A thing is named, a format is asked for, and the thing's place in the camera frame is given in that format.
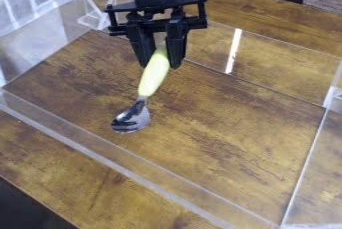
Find green handled metal spoon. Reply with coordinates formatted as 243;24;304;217
110;43;169;133

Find clear acrylic corner bracket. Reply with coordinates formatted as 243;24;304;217
77;0;116;32

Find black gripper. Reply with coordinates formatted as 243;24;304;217
104;0;207;69

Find clear acrylic enclosure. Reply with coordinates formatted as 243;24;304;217
0;0;342;229

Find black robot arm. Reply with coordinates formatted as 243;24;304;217
104;0;207;69

